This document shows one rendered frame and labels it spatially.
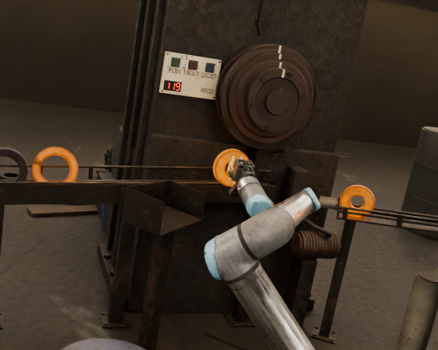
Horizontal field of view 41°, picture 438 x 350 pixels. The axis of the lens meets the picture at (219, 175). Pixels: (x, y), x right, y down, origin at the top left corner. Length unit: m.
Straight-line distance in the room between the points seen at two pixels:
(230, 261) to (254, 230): 0.11
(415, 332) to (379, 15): 7.89
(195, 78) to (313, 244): 0.93
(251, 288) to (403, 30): 8.94
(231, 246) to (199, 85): 1.16
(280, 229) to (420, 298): 1.10
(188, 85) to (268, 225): 1.15
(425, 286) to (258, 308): 1.06
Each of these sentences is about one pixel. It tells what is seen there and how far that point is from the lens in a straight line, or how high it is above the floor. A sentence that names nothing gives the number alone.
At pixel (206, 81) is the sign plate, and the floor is 1.14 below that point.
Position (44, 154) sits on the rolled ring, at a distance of 2.54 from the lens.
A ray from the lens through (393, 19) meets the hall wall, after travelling 10.27.
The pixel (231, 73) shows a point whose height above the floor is 1.20.
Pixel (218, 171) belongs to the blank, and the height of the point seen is 0.80.
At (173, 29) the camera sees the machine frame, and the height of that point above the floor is 1.34.
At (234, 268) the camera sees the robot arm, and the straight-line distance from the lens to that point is 1.67.
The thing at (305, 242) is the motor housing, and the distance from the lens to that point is 2.74.
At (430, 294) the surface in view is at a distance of 2.63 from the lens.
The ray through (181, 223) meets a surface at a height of 0.60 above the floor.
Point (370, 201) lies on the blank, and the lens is 2.80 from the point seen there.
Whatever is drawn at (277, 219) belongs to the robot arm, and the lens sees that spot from 1.67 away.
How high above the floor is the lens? 1.35
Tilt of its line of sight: 13 degrees down
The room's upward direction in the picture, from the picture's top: 10 degrees clockwise
